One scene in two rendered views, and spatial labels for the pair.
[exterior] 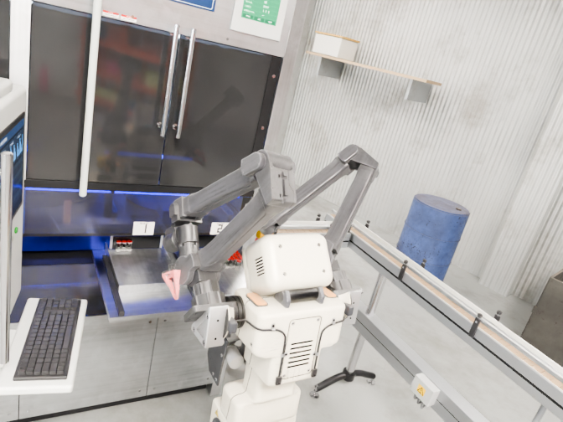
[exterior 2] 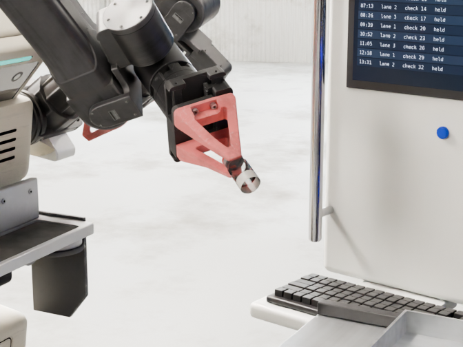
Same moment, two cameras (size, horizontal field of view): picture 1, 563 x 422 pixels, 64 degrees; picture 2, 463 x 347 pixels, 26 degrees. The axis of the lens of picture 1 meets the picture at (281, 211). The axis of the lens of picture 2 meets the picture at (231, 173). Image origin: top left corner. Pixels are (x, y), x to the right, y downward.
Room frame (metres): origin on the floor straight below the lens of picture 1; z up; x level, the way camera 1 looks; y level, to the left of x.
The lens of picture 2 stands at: (2.46, -0.38, 1.45)
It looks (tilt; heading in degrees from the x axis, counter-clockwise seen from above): 14 degrees down; 151
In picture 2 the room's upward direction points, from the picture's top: straight up
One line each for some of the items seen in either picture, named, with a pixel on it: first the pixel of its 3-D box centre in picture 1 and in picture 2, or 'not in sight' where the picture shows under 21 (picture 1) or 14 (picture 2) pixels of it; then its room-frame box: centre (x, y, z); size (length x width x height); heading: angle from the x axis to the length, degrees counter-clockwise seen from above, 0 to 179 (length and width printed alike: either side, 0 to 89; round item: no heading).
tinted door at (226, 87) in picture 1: (220, 120); not in sight; (1.83, 0.33, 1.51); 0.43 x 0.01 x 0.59; 123
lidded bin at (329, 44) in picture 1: (335, 46); not in sight; (5.91, -0.16, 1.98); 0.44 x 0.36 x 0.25; 49
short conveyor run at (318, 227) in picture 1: (296, 231); not in sight; (2.29, -0.11, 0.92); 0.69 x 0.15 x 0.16; 123
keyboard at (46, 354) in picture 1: (51, 333); (383, 310); (1.18, 0.63, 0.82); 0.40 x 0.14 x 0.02; 22
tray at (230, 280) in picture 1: (231, 275); not in sight; (1.69, 0.14, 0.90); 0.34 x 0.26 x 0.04; 32
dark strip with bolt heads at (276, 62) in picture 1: (257, 151); not in sight; (1.92, 0.16, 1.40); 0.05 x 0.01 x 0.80; 123
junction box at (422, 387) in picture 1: (424, 389); not in sight; (1.77, -0.86, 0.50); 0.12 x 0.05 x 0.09; 33
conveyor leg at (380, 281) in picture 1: (364, 326); not in sight; (2.25, -0.63, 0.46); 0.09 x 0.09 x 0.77; 33
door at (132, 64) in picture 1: (103, 105); not in sight; (1.58, 0.71, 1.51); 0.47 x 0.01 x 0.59; 123
